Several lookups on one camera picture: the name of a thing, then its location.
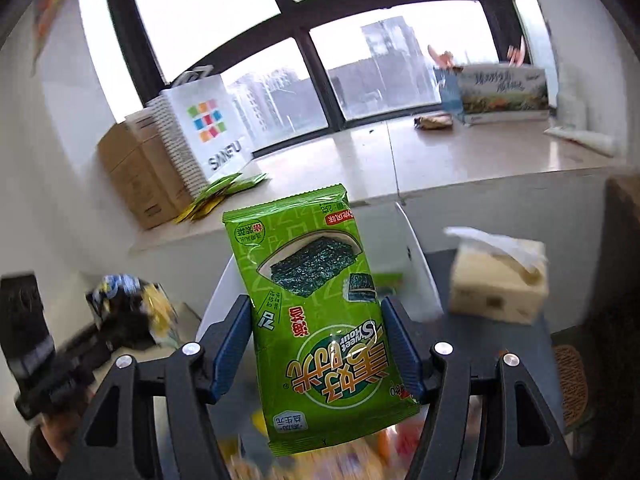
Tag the white SANFU shopping bag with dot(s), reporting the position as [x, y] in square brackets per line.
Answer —
[201, 130]

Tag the brown cardboard box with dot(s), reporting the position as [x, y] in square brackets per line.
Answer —
[142, 173]

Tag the person's left hand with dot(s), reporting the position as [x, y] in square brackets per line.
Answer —
[51, 440]

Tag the green seaweed snack packet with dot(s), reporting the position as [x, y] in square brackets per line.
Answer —
[324, 368]

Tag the green yellow flat packets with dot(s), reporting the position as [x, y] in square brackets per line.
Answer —
[212, 196]

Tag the wall poster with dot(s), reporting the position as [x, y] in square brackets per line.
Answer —
[46, 12]

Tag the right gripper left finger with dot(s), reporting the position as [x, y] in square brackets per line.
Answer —
[141, 407]

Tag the blue small box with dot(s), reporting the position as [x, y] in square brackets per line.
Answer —
[449, 92]

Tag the yellow black snack bag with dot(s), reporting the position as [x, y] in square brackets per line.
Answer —
[132, 313]

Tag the brown wrapped snack on sill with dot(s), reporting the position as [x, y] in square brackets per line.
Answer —
[433, 122]

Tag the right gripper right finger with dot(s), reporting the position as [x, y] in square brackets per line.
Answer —
[480, 409]

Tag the black window frame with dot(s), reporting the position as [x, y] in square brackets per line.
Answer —
[299, 68]

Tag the cream tissue pack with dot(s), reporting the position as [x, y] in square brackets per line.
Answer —
[498, 277]

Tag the landscape printed box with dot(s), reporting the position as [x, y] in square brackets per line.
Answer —
[499, 93]

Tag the woven rattan stool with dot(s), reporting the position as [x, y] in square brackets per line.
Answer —
[576, 397]

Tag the white storage box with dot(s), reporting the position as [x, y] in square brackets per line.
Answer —
[397, 262]

